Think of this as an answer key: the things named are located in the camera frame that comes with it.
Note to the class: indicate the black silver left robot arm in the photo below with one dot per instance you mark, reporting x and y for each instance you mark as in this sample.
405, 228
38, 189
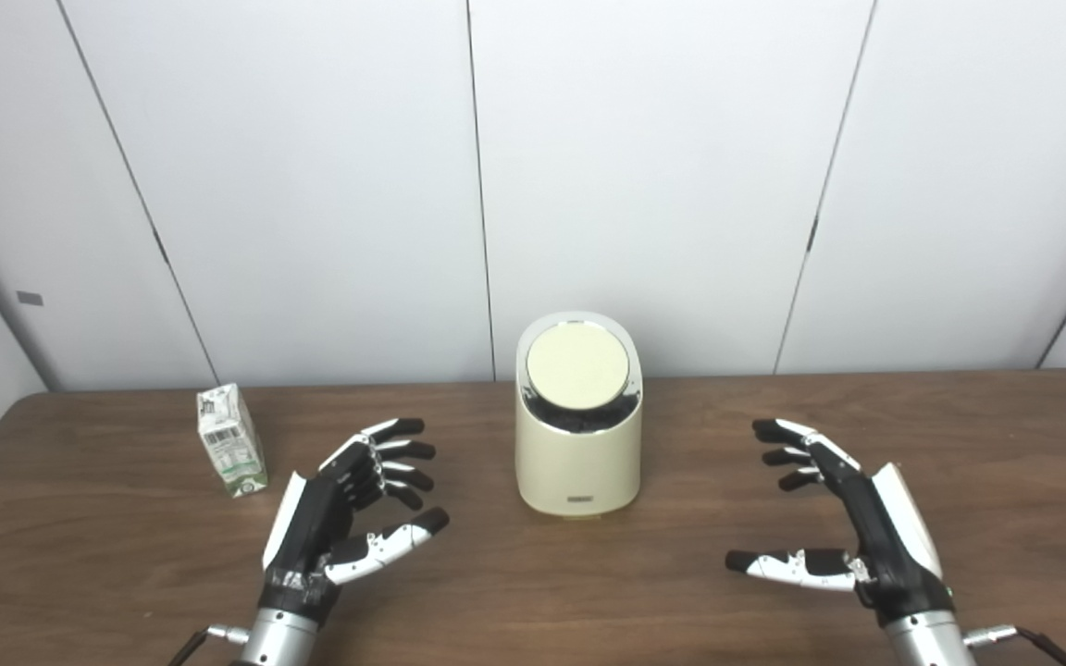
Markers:
278, 643

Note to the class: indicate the small grey wall label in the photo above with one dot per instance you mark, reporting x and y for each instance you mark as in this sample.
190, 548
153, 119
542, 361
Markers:
30, 298

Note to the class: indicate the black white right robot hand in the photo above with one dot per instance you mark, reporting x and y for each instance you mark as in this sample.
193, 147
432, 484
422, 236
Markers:
885, 546

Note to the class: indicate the cream round bin lid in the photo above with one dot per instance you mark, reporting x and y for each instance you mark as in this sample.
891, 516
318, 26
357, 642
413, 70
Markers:
577, 363

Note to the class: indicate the white green milk carton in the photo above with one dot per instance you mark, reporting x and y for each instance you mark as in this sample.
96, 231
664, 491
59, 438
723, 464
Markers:
232, 449

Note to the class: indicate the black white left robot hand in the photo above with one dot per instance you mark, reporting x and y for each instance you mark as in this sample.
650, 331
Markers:
316, 527

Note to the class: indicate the cream-colored bin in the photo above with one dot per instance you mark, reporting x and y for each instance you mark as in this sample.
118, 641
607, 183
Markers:
577, 467

